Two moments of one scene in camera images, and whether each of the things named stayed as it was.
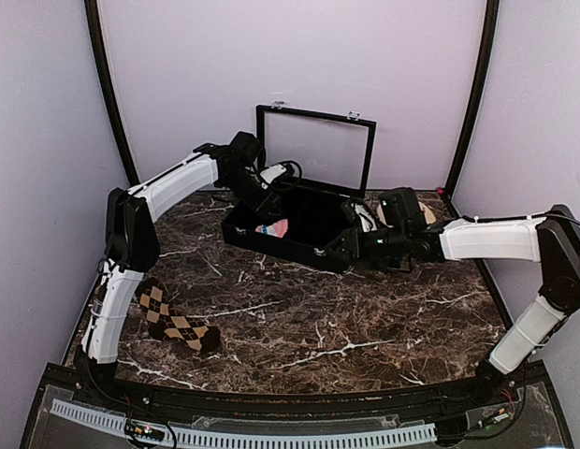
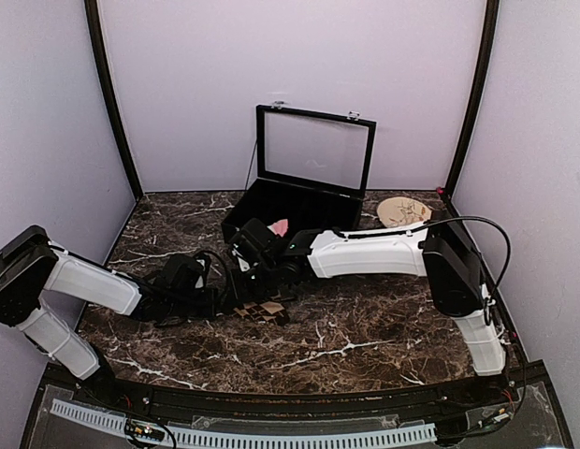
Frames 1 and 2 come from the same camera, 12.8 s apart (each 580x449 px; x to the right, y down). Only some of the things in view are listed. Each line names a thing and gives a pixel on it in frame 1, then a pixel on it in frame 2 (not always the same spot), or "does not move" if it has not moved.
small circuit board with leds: x=156 y=433 does not move
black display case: x=334 y=150 does not move
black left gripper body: x=240 y=186 → x=181 y=306
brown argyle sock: x=164 y=323 → x=266 y=311
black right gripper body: x=368 y=253 → x=263 y=283
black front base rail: x=515 y=409 does not move
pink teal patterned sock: x=277 y=229 does not move
